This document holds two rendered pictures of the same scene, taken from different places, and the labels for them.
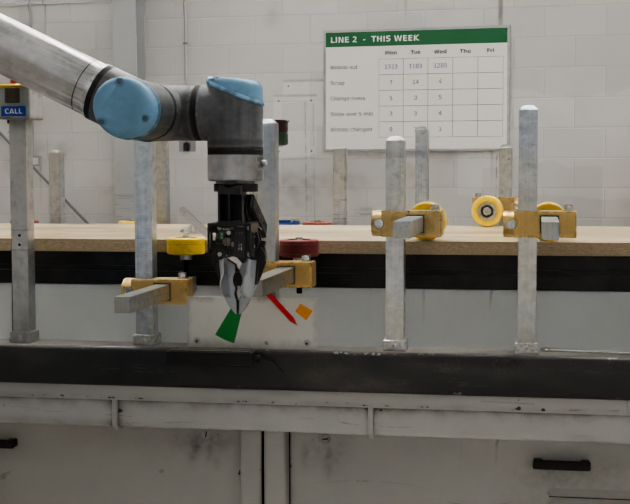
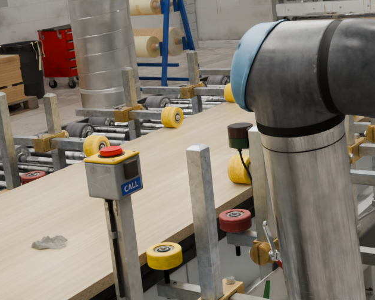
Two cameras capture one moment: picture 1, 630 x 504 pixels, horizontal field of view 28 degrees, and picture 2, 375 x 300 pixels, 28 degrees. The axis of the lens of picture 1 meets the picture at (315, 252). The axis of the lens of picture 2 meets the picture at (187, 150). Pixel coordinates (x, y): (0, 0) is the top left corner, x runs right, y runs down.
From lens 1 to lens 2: 2.56 m
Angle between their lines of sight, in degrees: 64
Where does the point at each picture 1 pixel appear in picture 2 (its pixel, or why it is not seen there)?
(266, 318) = (279, 283)
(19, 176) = (133, 254)
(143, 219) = (214, 246)
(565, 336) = not seen: hidden behind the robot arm
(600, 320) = not seen: hidden behind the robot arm
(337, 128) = not seen: outside the picture
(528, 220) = (355, 150)
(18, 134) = (127, 209)
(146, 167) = (212, 198)
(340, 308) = (223, 254)
